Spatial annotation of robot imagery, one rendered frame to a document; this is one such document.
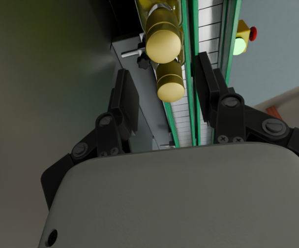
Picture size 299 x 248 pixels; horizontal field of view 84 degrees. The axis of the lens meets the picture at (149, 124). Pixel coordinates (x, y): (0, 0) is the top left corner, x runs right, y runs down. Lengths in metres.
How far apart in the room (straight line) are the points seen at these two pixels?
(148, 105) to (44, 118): 0.49
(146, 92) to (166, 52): 0.42
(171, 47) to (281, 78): 1.02
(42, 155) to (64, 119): 0.05
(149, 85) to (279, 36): 0.63
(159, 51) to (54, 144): 0.14
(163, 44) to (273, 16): 0.77
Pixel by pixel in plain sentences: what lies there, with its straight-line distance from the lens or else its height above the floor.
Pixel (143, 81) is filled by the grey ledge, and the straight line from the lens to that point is 0.56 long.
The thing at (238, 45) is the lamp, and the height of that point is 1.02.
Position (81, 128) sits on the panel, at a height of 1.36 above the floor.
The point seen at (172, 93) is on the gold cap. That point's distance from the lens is 0.21.
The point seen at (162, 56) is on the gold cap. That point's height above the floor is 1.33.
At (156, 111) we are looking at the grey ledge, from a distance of 0.66.
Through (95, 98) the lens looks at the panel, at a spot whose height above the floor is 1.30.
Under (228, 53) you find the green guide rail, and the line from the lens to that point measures 0.44.
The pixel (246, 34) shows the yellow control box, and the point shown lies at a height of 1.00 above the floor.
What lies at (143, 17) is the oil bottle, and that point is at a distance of 0.24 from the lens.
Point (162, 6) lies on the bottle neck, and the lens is 0.22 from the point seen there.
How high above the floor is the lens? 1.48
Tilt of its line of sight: 36 degrees down
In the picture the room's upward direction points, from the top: 179 degrees counter-clockwise
